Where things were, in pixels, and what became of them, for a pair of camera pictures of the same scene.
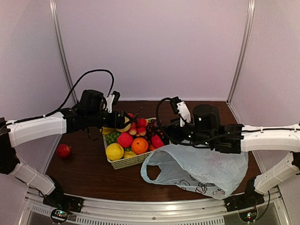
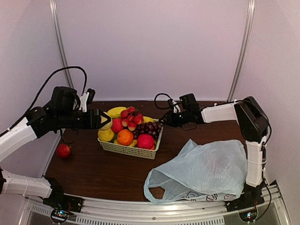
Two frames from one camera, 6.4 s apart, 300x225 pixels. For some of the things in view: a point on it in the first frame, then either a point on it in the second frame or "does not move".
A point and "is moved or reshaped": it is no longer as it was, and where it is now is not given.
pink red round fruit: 156,142 -> 145,141
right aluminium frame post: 244,49 does not move
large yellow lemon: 114,152 -> 106,135
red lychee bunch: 138,126 is moved or reshaped
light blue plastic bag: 197,167 is moved or reshaped
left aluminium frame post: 54,11 does not move
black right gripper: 175,128 -> 169,115
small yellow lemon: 129,153 -> 134,142
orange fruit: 139,146 -> 124,137
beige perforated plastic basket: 127,160 -> 133,151
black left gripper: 119,123 -> 95,123
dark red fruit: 63,150 does not move
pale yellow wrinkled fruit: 124,129 is moved or reshaped
